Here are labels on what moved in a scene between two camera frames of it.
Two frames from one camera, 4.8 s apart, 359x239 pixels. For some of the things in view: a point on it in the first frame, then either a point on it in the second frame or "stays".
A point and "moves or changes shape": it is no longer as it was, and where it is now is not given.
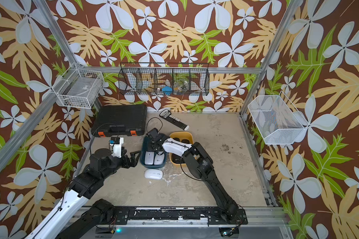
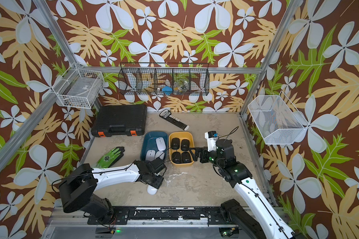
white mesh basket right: (278, 122) stays
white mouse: (153, 174) moves or changes shape
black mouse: (176, 159) stays
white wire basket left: (79, 88) stays
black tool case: (112, 120) stays
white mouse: (159, 159) stays
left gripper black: (133, 161) -> (160, 182)
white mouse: (149, 158) stays
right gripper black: (149, 148) -> (205, 152)
